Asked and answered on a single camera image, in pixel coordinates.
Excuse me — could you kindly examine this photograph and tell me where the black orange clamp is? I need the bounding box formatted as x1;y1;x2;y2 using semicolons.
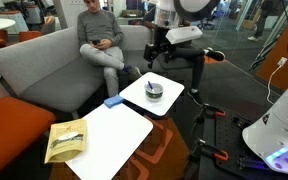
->
193;103;227;135
187;138;230;168

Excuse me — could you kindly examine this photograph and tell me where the orange upholstered seat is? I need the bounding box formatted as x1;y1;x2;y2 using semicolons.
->
0;64;57;180

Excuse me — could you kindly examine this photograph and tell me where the yellow paper pouch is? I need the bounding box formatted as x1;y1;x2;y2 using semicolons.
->
44;118;88;165

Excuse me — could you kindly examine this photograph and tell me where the blue sponge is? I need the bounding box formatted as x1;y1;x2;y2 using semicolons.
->
103;94;125;109

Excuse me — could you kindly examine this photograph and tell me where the black office chair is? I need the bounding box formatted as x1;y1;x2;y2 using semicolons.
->
196;12;219;32

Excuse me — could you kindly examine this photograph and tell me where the small white square table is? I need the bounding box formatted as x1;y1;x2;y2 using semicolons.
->
118;71;186;118

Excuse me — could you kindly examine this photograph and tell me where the blue pen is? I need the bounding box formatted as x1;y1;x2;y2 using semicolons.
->
147;80;155;93

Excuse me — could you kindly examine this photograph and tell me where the man in grey sweater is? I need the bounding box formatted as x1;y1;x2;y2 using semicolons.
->
76;0;144;98

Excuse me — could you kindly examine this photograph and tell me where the walking person in dark clothes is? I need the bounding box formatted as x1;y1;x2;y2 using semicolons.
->
246;0;276;43

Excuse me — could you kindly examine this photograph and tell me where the white charger cable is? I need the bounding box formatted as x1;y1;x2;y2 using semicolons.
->
266;64;282;106

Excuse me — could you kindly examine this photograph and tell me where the grey fabric sofa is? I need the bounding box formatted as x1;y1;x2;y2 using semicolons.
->
0;24;198;114

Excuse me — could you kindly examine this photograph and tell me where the white wall charger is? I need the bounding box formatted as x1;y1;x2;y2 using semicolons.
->
276;56;288;68

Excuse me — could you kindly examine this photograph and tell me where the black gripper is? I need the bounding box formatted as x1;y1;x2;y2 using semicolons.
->
143;41;177;70

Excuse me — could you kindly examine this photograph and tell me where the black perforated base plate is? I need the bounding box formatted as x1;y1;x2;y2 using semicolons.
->
197;105;288;180

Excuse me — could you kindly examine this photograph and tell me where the large white square table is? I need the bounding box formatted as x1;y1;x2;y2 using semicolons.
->
65;103;154;180

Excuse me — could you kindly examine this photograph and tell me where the tan chair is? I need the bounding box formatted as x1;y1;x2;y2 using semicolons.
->
40;15;57;35

